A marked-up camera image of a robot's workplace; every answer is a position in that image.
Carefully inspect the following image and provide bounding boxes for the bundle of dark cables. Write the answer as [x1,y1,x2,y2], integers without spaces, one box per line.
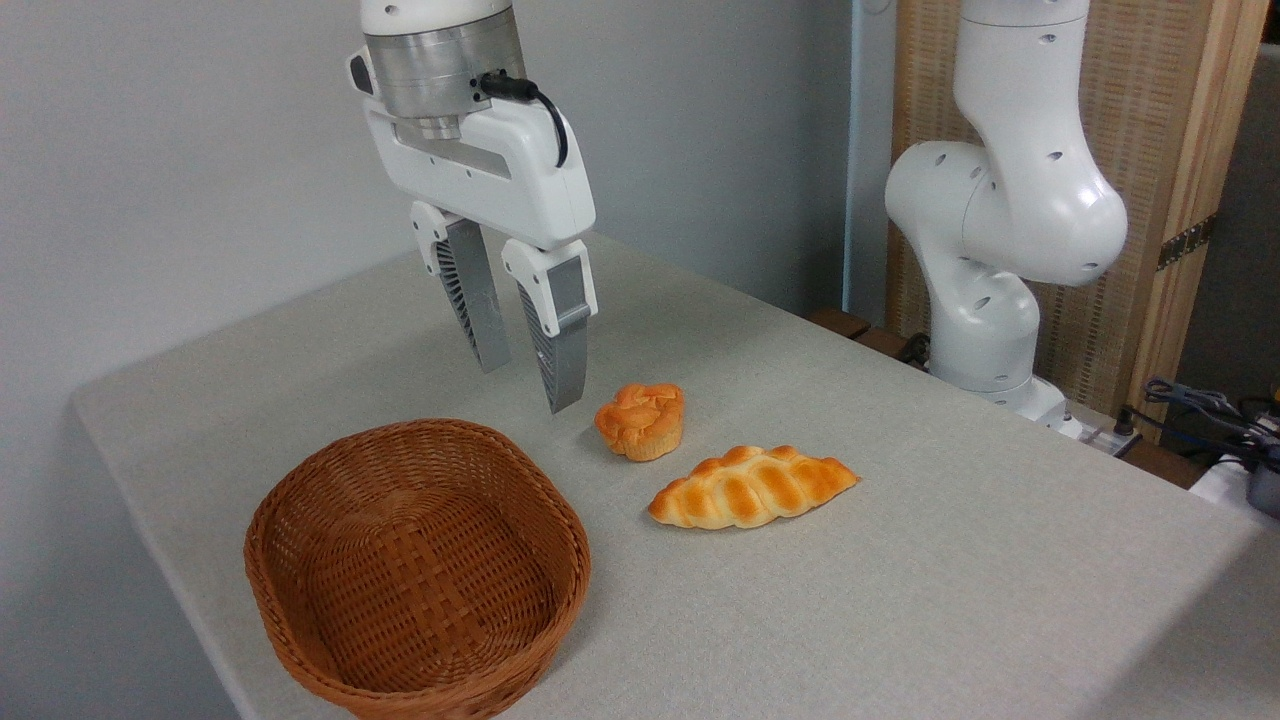
[1112,377,1280,463]

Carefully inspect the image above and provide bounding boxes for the orange muffin bread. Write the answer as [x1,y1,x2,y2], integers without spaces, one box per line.
[595,383,687,462]

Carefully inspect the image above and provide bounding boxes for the brown wooden plank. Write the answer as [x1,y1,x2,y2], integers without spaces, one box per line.
[808,308,931,369]

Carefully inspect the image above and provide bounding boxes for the white cloth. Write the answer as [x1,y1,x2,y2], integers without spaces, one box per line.
[1189,455,1280,532]

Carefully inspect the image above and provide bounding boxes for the dark metal hinge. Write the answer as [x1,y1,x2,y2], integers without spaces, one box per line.
[1157,213,1218,271]

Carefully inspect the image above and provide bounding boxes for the brown wicker basket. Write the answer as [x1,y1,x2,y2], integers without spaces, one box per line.
[244,418,592,720]

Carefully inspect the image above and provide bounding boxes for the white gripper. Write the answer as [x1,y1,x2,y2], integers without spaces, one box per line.
[347,45,599,414]

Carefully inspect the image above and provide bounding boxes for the braided golden bread loaf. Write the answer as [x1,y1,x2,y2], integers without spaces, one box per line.
[648,445,861,530]

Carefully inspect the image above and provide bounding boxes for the light blue vertical pipe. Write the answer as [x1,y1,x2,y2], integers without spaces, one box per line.
[842,0,872,313]

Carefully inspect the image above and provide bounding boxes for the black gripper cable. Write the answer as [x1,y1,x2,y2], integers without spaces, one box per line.
[478,70,569,168]

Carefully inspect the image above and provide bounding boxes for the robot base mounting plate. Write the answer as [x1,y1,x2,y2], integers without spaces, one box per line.
[1000,378,1143,458]

